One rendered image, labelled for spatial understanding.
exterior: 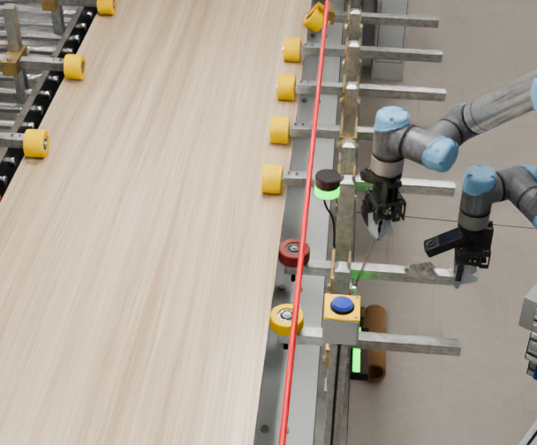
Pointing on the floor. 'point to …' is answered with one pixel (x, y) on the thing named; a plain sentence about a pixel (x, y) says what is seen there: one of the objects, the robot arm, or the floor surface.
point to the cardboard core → (373, 315)
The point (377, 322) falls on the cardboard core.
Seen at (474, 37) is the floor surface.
